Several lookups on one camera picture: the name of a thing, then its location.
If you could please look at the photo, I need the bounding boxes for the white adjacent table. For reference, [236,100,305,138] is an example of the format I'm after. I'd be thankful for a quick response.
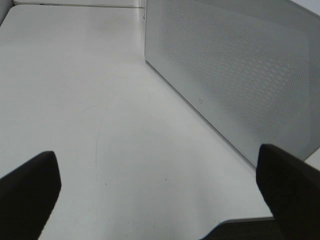
[13,0,147,8]

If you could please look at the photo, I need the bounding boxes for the white microwave door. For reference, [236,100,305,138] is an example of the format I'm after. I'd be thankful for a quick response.
[144,0,320,164]

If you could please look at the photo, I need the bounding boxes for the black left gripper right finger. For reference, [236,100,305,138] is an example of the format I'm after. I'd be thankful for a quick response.
[256,144,320,240]

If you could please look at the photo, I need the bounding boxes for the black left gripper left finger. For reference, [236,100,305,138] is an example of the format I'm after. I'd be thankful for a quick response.
[0,151,62,240]

